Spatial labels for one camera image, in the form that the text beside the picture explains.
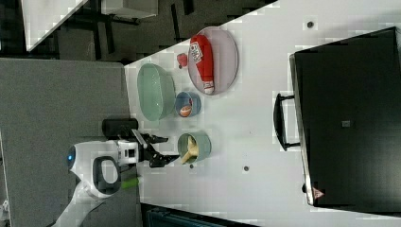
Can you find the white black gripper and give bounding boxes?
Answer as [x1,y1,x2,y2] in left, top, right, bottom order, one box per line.
[116,133,179,168]

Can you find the yellow plush banana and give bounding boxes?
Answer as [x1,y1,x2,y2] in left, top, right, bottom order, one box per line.
[182,136,199,164]

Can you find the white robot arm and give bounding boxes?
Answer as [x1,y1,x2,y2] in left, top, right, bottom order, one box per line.
[47,134,179,227]

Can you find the green mug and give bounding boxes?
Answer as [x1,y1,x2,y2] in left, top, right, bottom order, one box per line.
[177,131,211,165]

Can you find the green slotted spatula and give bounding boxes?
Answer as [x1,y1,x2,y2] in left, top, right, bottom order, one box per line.
[121,178,139,189]

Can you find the black cylindrical pot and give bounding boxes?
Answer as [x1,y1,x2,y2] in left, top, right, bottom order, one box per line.
[101,118,138,139]

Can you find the blue small bowl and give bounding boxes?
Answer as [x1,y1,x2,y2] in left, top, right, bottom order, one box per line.
[175,92,201,117]

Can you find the green perforated colander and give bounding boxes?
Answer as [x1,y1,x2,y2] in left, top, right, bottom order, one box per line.
[137,63,175,121]

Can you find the red plush strawberry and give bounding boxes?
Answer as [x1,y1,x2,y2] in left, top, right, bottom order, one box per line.
[177,53,188,68]

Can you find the red plush ketchup bottle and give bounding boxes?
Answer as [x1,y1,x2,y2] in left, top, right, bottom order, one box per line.
[189,34,215,95]

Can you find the grey oval plate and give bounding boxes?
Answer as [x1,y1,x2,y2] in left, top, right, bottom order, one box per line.
[187,26,238,96]

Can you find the silver black toaster oven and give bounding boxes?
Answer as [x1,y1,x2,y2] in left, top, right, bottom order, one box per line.
[273,27,401,217]

